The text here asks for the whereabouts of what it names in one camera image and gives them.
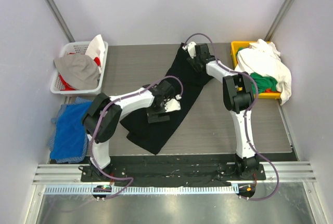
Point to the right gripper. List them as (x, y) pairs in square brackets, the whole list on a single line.
[(195, 61)]

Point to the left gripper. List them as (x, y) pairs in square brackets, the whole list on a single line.
[(157, 116)]

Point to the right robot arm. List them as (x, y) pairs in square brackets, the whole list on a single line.
[(237, 98)]

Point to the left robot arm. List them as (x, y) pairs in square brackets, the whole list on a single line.
[(105, 112)]

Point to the yellow plastic bin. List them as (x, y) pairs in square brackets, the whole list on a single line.
[(236, 47)]

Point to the white t shirt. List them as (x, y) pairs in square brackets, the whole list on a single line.
[(263, 58)]

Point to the green t shirt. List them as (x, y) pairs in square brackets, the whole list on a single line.
[(264, 83)]

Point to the beige grey shirt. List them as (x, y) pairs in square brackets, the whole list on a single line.
[(78, 71)]

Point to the white and red garment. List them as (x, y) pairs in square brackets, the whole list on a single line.
[(96, 51)]

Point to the solid blue shirt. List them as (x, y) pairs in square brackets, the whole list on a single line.
[(67, 130)]

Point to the white plastic laundry basket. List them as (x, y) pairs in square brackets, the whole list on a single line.
[(57, 87)]

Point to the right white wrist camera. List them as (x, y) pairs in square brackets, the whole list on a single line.
[(190, 48)]

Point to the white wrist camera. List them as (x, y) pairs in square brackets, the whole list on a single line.
[(173, 104), (190, 48)]

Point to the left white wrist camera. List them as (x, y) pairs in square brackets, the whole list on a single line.
[(173, 104)]

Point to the white slotted cable duct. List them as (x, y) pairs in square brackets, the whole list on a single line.
[(109, 190)]

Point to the right corner aluminium post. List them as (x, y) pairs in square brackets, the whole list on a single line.
[(286, 5)]

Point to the corner aluminium post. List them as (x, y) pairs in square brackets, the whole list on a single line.
[(60, 20), (286, 5)]

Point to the aluminium rail frame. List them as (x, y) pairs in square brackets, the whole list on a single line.
[(62, 174)]

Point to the left corner aluminium post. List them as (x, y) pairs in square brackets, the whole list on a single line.
[(60, 20)]

